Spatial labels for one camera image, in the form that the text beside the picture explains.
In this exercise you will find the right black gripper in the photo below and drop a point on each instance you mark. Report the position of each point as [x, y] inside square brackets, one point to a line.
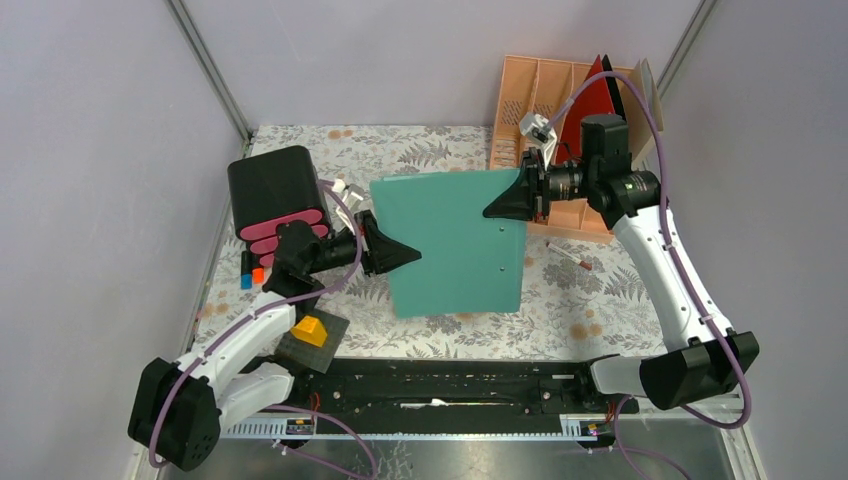
[525, 198]

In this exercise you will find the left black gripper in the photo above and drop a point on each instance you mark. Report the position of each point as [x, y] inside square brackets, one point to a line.
[381, 252]

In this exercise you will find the teal folder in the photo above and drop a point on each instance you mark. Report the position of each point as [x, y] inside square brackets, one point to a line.
[469, 263]

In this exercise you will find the red capped white marker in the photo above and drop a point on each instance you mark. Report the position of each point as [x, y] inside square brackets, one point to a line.
[565, 254]

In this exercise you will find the red folder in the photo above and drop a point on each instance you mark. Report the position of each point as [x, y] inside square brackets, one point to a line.
[602, 97]

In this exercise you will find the black pink drawer box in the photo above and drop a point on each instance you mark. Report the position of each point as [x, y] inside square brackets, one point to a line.
[271, 189]

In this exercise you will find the beige folder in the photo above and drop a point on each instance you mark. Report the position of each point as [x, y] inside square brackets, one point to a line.
[642, 112]

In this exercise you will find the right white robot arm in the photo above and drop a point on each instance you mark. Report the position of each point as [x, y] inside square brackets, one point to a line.
[705, 355]

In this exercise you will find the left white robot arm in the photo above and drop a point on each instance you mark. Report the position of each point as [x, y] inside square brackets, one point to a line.
[182, 407]

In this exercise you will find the yellow toy block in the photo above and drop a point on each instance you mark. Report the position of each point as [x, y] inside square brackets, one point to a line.
[310, 330]

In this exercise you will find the peach plastic file organizer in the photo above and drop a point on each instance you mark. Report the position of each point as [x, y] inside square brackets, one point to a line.
[536, 87]

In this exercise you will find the floral table mat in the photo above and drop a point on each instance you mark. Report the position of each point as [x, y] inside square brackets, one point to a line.
[567, 313]

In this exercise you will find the orange highlighter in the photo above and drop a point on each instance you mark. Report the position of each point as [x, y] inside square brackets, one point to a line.
[258, 274]

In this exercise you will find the blue highlighter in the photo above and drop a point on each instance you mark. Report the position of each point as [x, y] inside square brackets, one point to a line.
[246, 270]

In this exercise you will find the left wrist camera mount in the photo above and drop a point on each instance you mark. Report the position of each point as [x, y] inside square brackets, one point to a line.
[351, 196]

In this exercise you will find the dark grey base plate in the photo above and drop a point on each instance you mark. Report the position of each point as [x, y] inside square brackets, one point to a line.
[294, 352]

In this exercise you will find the black mounting rail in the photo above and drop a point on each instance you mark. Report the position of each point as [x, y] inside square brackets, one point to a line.
[450, 399]

